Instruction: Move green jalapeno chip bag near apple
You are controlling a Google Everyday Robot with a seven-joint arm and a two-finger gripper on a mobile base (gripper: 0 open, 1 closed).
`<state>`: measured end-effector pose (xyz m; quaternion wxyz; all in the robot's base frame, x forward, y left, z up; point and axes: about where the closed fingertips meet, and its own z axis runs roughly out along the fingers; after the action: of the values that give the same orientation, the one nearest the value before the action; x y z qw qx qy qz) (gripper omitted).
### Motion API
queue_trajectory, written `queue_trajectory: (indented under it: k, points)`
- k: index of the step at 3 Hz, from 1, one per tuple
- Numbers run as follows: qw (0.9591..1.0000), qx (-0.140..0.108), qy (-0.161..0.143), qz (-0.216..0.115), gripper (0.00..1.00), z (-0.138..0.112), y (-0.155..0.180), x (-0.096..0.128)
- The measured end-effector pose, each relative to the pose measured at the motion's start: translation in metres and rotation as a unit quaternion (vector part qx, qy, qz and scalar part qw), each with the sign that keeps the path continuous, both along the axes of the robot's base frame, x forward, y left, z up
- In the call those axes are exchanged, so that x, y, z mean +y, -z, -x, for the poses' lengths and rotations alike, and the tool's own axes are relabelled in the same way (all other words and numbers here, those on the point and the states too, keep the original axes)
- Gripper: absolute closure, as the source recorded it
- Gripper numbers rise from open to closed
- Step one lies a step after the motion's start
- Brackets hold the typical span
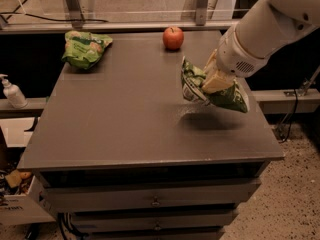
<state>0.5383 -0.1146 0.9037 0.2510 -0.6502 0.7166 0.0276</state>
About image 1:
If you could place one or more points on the white pump bottle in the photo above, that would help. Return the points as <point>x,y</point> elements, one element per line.
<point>13,93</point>

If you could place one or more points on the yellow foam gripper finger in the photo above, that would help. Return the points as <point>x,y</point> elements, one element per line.
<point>217,81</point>
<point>211,66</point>

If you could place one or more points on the grey drawer cabinet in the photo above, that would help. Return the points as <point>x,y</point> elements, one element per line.
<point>111,139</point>

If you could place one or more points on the white cardboard box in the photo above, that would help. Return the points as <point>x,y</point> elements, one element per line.
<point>25,203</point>

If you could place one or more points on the metal drawer handle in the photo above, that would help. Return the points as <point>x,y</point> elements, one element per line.
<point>157,227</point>
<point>155,202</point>

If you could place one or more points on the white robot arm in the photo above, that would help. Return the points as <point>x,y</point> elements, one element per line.
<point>248,44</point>

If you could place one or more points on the red apple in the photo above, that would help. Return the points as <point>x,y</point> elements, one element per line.
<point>173,38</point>

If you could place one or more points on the green jalapeno kettle chip bag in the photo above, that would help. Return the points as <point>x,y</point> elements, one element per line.
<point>192,77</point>

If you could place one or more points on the light green snack bag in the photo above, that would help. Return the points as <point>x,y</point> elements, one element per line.
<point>84,49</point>

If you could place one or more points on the metal drawer handle upper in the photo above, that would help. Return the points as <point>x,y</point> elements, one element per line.
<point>155,202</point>

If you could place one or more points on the metal drawer handle lower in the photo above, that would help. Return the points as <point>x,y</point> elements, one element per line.
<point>157,227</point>

